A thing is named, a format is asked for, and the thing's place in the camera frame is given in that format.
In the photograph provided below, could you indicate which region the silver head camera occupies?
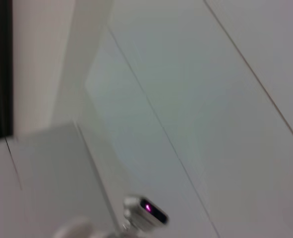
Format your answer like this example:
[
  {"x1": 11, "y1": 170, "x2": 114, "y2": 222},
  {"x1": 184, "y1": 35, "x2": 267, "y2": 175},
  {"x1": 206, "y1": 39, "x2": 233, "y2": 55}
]
[{"x1": 122, "y1": 195, "x2": 169, "y2": 230}]

